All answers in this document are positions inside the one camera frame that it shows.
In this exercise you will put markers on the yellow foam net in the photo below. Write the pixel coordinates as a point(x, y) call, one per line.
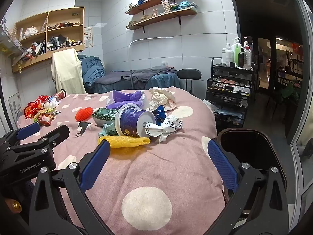
point(124, 142)

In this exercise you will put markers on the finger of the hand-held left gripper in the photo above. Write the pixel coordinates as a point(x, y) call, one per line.
point(28, 130)
point(58, 133)

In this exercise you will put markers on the purple plastic bag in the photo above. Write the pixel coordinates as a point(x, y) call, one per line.
point(124, 96)

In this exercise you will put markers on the white pump bottle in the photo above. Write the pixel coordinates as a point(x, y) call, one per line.
point(227, 56)

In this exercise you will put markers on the pale teal wrapper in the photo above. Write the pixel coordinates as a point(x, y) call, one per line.
point(106, 129)

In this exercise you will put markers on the red foam net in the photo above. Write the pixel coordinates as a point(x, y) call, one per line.
point(83, 114)

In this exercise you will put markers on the purple and white plastic tub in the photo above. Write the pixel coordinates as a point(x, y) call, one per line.
point(129, 120)

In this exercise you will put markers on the potted green plant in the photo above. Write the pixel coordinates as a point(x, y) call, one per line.
point(291, 90)

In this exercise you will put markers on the stack of papers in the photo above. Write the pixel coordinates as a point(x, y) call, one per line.
point(225, 110)

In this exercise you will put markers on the glass sliding door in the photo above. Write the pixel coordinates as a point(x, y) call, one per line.
point(299, 53)

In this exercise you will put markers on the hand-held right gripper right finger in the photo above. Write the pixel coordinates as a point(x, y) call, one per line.
point(222, 164)

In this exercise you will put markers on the pile of blue bedding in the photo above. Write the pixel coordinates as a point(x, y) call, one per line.
point(91, 68)

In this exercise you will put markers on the red snack packet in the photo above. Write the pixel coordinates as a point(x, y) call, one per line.
point(45, 120)

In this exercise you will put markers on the blue massage bed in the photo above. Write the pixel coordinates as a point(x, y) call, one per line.
point(161, 82)

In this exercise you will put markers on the black trash bin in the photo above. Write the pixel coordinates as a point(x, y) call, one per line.
point(244, 144)

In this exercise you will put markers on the black mesh cart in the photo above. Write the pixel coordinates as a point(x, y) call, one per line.
point(229, 88)

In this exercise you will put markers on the wall poster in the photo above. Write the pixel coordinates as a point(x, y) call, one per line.
point(88, 38)

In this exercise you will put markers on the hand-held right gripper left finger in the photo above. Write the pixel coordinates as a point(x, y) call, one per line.
point(95, 166)

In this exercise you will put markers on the red cylindrical can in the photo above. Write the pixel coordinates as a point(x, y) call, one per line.
point(60, 95)

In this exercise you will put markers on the crumpled white printed paper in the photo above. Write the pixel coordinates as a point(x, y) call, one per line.
point(171, 124)

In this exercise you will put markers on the grey towel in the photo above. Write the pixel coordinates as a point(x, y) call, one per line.
point(146, 73)

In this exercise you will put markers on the pink polka dot blanket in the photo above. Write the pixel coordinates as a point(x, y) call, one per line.
point(146, 166)

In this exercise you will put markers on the beige paper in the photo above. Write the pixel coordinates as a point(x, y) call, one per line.
point(160, 98)

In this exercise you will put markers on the green snack bag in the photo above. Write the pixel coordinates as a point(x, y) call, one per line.
point(104, 115)

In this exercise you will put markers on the cream towel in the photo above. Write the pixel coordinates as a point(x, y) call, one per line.
point(67, 71)

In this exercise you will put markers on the wooden wall cabinet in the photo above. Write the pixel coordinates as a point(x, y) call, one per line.
point(82, 24)

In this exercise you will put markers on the white curved pipe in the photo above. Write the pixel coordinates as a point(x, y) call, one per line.
point(151, 38)

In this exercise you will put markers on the white wall notice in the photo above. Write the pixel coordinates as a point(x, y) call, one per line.
point(14, 104)

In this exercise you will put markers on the blue wrapper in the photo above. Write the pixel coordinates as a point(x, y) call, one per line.
point(160, 113)

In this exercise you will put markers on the black stool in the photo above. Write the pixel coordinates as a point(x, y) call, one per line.
point(189, 74)

